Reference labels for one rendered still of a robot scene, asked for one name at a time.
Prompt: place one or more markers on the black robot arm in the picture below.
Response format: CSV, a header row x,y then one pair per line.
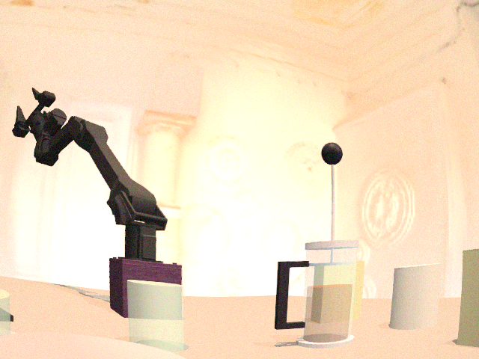
x,y
129,201

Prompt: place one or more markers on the pale yellow block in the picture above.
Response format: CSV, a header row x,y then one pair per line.
x,y
468,333
358,290

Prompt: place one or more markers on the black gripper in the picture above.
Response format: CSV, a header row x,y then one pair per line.
x,y
35,119

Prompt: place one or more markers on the glass french press with black knob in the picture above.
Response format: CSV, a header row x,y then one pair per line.
x,y
329,284

